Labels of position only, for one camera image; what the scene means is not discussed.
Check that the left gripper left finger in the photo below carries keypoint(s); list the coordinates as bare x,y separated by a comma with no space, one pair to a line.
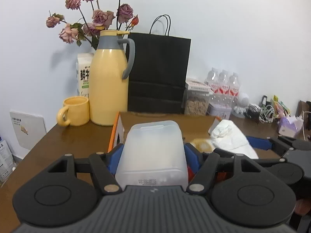
103,169

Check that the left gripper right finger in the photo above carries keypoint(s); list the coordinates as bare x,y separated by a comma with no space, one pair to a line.
204,167

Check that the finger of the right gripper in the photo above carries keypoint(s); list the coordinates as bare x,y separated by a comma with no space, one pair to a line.
259,143

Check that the yellow white plush hamster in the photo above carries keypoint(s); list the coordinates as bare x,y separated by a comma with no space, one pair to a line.
226,136

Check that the translucent plastic storage box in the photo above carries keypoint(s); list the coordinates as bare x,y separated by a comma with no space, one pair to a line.
153,156

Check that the purple tissue box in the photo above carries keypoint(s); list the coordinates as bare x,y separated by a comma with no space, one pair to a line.
290,126

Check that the red orange cardboard box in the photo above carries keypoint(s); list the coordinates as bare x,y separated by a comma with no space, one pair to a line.
191,127

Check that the colourful snack packet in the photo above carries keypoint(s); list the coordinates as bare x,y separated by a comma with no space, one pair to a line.
280,108

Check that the white robot figurine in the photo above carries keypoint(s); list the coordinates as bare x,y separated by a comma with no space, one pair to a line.
240,105

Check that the small printed tin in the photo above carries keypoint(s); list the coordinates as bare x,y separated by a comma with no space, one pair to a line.
222,111

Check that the clear seed jar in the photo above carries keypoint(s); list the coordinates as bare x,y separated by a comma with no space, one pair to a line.
196,102

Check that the yellow mug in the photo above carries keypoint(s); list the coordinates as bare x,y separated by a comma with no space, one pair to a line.
75,112

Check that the right water bottle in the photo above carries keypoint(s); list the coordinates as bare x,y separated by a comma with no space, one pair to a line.
234,85

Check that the water bottle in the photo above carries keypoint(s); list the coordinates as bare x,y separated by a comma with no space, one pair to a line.
223,82
212,80
234,85

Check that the yellow thermos jug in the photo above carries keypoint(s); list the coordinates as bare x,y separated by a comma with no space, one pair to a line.
109,76

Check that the middle water bottle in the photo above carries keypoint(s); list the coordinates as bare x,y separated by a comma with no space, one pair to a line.
223,82

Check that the white flat box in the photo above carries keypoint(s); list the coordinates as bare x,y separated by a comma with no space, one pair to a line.
197,86

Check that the left water bottle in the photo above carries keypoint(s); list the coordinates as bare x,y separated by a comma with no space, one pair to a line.
212,80

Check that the black paper bag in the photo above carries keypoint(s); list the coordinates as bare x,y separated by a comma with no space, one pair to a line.
157,79

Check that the white milk carton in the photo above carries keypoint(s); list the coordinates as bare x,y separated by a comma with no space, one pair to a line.
83,64

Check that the dried pink rose bouquet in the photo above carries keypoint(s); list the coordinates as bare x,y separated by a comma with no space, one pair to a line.
84,31

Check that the white wall panel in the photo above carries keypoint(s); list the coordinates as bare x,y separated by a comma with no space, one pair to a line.
29,129

